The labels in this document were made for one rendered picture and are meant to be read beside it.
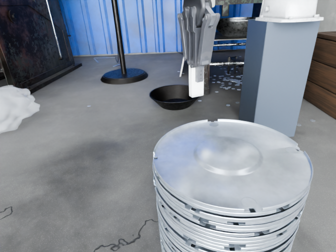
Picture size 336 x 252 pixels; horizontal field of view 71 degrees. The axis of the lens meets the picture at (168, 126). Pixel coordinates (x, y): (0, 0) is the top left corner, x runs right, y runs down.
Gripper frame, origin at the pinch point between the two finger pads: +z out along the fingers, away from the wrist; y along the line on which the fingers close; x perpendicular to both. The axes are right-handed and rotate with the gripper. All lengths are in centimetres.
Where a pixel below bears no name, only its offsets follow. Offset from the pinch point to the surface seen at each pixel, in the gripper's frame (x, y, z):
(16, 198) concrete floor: 50, 25, 36
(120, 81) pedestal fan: -6, 130, 35
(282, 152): -9.5, -17.4, 11.3
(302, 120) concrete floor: -70, 24, 37
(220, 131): -3.6, -5.0, 11.3
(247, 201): 4.8, -24.6, 11.3
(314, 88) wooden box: -91, 37, 28
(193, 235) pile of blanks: 12.2, -21.4, 18.6
